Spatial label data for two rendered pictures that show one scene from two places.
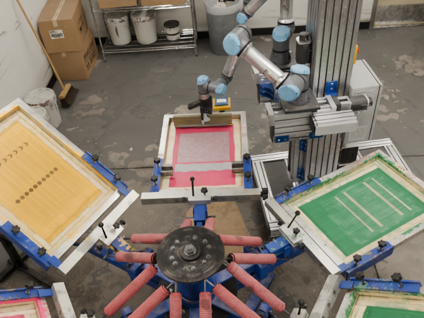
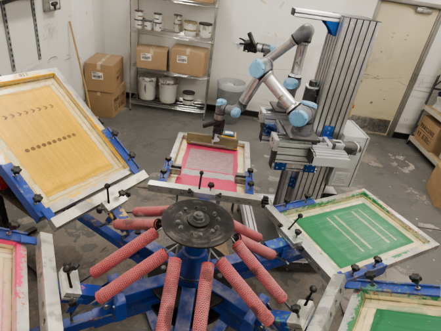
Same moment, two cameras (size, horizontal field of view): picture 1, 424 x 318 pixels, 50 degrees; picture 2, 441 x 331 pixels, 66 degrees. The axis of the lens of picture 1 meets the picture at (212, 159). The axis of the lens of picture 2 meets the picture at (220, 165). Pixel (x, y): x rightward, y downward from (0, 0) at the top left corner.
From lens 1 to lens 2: 0.74 m
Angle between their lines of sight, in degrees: 12
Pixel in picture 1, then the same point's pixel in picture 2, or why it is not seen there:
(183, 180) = (188, 180)
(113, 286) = (96, 280)
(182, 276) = (186, 240)
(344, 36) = (347, 88)
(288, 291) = not seen: hidden behind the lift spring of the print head
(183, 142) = (192, 154)
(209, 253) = (218, 225)
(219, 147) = (224, 163)
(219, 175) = (222, 182)
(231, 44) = (257, 67)
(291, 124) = (291, 153)
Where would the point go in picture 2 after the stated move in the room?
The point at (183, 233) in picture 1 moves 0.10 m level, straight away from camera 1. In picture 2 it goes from (193, 203) to (191, 190)
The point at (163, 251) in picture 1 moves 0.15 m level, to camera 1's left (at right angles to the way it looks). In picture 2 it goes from (170, 215) to (132, 211)
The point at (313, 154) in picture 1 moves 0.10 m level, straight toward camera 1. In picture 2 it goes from (299, 192) to (298, 198)
